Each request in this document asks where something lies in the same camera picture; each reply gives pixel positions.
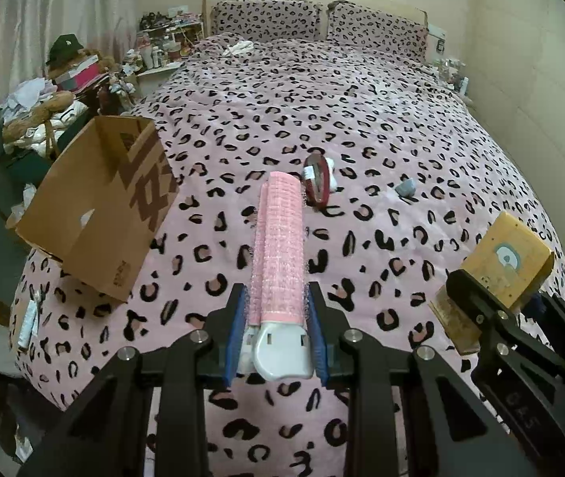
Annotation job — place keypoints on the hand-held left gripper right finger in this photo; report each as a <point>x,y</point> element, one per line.
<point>320,353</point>

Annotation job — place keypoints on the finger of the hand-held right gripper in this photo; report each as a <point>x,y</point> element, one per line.
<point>481,303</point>
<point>560,328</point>

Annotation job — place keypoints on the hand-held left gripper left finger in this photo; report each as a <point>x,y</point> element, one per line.
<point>228,353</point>

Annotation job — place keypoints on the small kraft paper box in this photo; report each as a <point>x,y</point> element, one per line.
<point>506,253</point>

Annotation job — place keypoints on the pink hair roller clip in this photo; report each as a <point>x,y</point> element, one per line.
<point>277,238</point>

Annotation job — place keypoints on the brown cardboard box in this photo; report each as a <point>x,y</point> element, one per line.
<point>113,238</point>

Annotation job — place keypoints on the small grey cup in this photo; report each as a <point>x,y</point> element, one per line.
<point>405,188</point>

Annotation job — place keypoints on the red pouch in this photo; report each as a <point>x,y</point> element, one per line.
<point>318,181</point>

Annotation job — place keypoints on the small white plush item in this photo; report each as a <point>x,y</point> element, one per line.
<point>332,171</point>

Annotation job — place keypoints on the white striped tube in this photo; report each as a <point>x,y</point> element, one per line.
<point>29,323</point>

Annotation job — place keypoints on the white wardrobe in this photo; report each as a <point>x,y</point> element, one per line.
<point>536,84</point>

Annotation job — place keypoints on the small bedside bottles cluster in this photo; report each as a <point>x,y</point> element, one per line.
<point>454,74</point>

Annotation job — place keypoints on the teal storage box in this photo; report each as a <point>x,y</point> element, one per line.
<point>29,166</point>

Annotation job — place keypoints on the white nightstand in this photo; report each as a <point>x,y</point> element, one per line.
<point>158,77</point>

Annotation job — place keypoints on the small plush toys cluster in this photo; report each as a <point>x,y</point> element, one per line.
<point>116,84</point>

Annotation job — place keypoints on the pink leopard print pillow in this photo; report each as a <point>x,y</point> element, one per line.
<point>267,20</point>
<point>377,30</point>

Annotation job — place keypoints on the brown teddy bear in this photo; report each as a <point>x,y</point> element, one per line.
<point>39,114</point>

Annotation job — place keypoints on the white crumpled cloth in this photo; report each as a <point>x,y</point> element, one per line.
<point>237,48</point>

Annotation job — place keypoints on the pink shoe box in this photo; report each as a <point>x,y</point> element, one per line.
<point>81,74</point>

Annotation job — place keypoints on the cluttered nightstand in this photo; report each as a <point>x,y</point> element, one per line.
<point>168,35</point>

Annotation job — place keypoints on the pile of light clothes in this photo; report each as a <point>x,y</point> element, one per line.
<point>24,97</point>

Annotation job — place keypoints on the dark green cap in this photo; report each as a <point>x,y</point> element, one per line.
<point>64,48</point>

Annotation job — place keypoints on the white curtain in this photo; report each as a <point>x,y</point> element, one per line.
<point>54,0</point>

